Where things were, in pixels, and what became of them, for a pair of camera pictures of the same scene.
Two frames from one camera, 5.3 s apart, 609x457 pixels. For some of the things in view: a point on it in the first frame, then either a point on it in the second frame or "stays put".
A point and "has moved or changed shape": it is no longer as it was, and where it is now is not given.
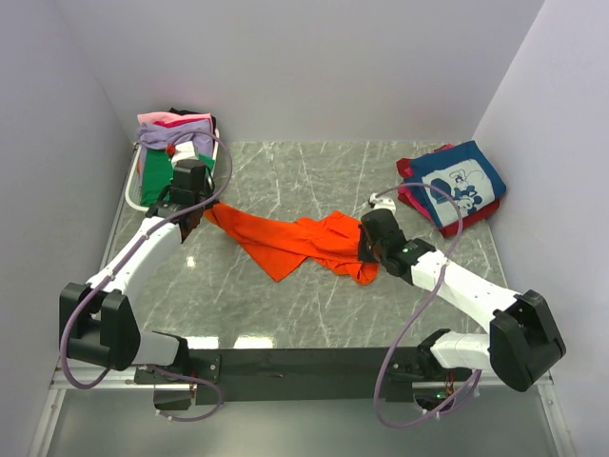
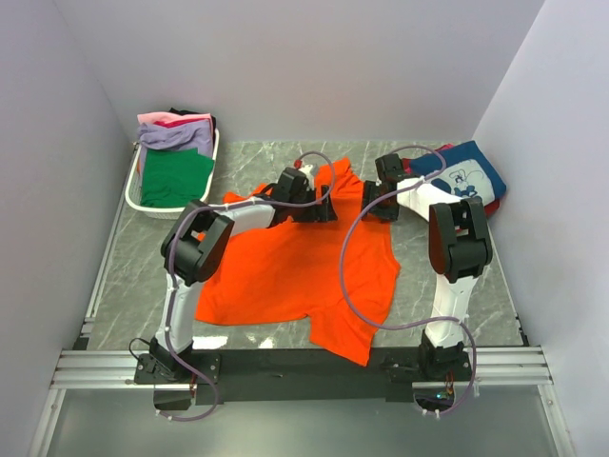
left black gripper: x=207 y=186 → x=324 y=212
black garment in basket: x=184 y=112 stays put
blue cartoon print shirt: x=456 y=183 stays put
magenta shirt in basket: x=178 y=123 stays put
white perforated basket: x=132 y=187 stays put
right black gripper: x=363 y=253 → x=389 y=215
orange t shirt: x=331 y=238 has moved or changed shape
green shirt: x=158 y=173 stays put
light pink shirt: x=166 y=117 stays put
